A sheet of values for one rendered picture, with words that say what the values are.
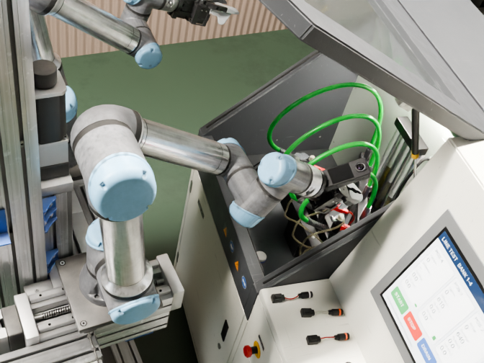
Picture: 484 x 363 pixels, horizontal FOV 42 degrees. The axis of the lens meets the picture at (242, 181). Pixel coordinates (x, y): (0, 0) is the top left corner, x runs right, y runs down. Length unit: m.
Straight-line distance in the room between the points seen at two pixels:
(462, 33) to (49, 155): 1.29
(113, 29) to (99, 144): 0.64
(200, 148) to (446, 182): 0.60
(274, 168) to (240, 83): 2.73
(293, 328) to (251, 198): 0.52
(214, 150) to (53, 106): 0.38
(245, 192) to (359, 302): 0.56
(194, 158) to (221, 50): 2.97
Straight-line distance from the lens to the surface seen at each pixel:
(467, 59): 2.00
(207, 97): 3.89
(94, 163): 1.12
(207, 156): 1.39
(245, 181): 1.42
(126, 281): 1.39
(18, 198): 1.55
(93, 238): 1.51
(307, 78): 2.21
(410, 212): 1.66
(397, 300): 1.69
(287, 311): 1.81
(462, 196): 1.55
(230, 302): 2.12
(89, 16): 1.69
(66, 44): 4.03
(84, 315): 1.66
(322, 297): 1.87
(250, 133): 2.30
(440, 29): 2.09
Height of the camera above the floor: 2.48
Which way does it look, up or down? 46 degrees down
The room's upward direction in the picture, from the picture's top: 15 degrees clockwise
